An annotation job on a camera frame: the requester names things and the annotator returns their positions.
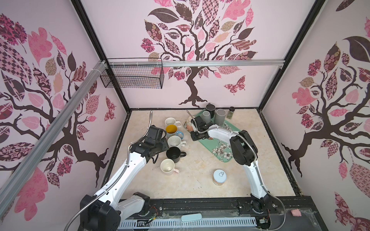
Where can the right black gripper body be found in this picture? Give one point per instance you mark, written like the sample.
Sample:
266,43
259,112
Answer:
196,135

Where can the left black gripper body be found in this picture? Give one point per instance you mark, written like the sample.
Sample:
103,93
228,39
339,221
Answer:
161,146

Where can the orange cream scalloped mug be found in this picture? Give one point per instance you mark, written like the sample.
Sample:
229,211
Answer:
188,124

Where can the cream speckled mug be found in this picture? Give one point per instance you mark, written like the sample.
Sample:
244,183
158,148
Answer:
176,141

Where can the black white mug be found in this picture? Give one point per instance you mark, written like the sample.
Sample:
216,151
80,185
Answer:
175,154

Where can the white ribbed-bottom mug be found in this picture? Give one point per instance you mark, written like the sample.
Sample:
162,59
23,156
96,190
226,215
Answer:
172,121

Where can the pink mug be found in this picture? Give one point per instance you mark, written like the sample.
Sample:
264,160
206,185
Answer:
168,167

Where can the green floral tray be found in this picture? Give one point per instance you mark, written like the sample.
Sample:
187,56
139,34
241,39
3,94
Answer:
220,149

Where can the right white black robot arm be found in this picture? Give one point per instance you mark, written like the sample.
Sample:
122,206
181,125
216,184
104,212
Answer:
244,152

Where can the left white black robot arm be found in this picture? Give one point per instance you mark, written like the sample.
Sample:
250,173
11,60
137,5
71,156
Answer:
102,211

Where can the dark grey mug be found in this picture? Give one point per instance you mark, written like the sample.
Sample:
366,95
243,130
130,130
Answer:
220,116

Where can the spice jar black lid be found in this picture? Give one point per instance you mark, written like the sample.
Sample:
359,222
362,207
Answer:
230,113

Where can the light blue eraser block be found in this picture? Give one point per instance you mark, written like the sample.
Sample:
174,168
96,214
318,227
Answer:
191,217

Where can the pink sponge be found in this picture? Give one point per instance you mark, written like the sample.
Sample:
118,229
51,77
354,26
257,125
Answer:
296,213

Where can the black wire basket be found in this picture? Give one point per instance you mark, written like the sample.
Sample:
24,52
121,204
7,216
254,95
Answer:
135,73

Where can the back aluminium rail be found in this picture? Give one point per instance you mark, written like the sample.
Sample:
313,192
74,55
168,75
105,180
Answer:
267,62

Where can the aluminium rail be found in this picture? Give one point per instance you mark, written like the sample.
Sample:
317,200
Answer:
20,176
267,62

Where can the left aluminium rail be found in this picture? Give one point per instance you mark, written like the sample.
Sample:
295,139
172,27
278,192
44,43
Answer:
20,176

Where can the white slotted cable duct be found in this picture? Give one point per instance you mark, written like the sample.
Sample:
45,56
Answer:
171,223

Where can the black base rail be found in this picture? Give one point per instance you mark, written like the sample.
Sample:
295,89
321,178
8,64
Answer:
278,214

